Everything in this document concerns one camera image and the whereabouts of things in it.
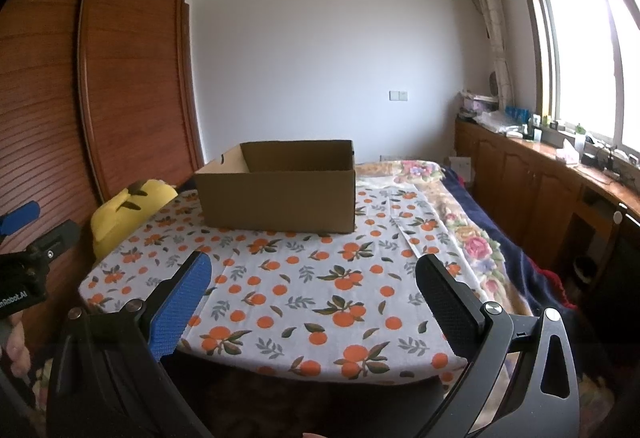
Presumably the pale patterned curtain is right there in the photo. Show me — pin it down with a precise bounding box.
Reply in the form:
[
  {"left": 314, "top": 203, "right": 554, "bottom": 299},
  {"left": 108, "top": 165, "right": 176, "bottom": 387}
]
[{"left": 466, "top": 0, "right": 514, "bottom": 109}]

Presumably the window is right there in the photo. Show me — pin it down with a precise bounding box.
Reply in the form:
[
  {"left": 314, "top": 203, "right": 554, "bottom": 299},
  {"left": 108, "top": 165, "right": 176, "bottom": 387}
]
[{"left": 517, "top": 0, "right": 640, "bottom": 151}]

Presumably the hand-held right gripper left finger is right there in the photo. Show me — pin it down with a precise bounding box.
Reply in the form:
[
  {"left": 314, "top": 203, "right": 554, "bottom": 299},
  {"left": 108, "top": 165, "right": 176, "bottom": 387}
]
[{"left": 46, "top": 250, "right": 214, "bottom": 438}]

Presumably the floral blanket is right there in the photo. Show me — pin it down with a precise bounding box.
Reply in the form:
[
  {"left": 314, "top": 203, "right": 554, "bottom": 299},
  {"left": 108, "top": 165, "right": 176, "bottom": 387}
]
[{"left": 354, "top": 160, "right": 523, "bottom": 321}]

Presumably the brown cardboard box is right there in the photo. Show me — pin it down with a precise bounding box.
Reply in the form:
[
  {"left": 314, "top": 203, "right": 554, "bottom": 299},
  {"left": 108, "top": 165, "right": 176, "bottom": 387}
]
[{"left": 193, "top": 139, "right": 357, "bottom": 235}]

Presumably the dark waste bin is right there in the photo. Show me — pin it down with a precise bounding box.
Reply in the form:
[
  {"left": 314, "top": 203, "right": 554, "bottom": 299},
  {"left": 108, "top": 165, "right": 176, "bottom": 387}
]
[{"left": 572, "top": 255, "right": 599, "bottom": 285}]

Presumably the wooden cabinet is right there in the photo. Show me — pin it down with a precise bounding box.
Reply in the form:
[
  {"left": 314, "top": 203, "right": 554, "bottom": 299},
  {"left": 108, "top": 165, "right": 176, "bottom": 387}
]
[{"left": 454, "top": 114, "right": 640, "bottom": 323}]

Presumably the orange fruit print tablecloth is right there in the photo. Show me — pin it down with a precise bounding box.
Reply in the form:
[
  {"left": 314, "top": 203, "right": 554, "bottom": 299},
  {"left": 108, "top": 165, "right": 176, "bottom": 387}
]
[{"left": 77, "top": 182, "right": 469, "bottom": 380}]

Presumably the person's left hand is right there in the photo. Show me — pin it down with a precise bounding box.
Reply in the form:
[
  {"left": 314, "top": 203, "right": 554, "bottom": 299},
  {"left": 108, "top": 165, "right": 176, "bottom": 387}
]
[{"left": 5, "top": 320, "right": 29, "bottom": 382}]

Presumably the stack of boxes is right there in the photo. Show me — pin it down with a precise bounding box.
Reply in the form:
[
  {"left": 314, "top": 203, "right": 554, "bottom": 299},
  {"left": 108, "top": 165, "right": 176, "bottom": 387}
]
[{"left": 459, "top": 90, "right": 501, "bottom": 119}]

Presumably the wooden slatted wardrobe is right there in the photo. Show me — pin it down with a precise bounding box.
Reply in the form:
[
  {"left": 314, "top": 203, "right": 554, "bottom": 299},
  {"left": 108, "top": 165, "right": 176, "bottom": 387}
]
[{"left": 0, "top": 0, "right": 207, "bottom": 369}]

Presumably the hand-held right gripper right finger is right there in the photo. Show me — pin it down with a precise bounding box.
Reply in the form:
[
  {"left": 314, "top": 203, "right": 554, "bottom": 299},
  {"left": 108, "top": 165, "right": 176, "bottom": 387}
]
[{"left": 415, "top": 254, "right": 582, "bottom": 438}]

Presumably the small white box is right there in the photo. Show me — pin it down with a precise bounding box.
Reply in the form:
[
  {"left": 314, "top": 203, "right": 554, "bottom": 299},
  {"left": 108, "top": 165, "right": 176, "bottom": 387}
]
[{"left": 447, "top": 156, "right": 474, "bottom": 185}]

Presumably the yellow plush toy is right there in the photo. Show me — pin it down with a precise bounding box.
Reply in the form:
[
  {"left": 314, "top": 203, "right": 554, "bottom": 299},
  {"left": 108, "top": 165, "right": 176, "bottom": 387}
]
[{"left": 90, "top": 178, "right": 179, "bottom": 259}]

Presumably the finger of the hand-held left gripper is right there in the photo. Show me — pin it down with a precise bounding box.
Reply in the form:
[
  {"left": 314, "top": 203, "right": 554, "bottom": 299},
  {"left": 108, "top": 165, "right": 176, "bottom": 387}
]
[
  {"left": 0, "top": 200, "right": 41, "bottom": 237},
  {"left": 25, "top": 223, "right": 82, "bottom": 265}
]

